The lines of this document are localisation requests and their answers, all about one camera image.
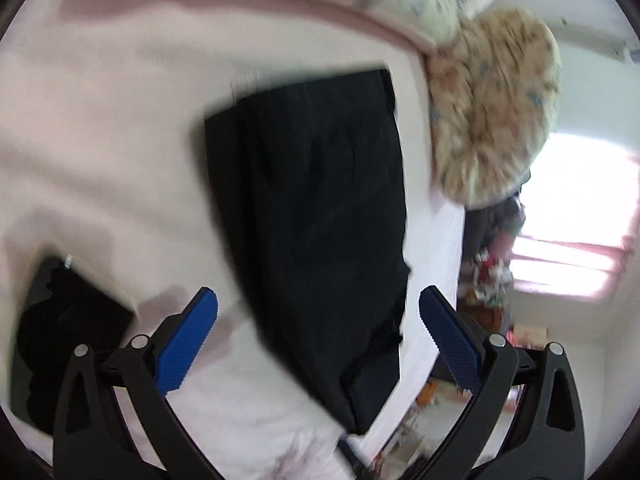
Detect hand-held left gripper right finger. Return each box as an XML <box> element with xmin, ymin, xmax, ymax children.
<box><xmin>419</xmin><ymin>285</ymin><xmax>586</xmax><ymax>480</ymax></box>

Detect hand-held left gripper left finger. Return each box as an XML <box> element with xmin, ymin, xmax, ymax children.
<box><xmin>52</xmin><ymin>286</ymin><xmax>226</xmax><ymax>480</ymax></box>

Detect black pants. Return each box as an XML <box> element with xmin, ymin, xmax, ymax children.
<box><xmin>204</xmin><ymin>67</ymin><xmax>413</xmax><ymax>436</ymax></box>

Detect pile of dark clothes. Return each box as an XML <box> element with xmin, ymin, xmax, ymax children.
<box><xmin>465</xmin><ymin>195</ymin><xmax>528</xmax><ymax>261</ymax></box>

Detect black garment at left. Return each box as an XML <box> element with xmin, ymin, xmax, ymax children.
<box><xmin>10</xmin><ymin>255</ymin><xmax>136</xmax><ymax>436</ymax></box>

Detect pink curtain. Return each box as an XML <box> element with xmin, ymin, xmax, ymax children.
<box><xmin>510</xmin><ymin>232</ymin><xmax>636</xmax><ymax>306</ymax></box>

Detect pink bed blanket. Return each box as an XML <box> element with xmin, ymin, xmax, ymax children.
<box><xmin>0</xmin><ymin>0</ymin><xmax>468</xmax><ymax>480</ymax></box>

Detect folded bear print quilt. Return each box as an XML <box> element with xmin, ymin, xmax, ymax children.
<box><xmin>427</xmin><ymin>7</ymin><xmax>562</xmax><ymax>206</ymax></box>

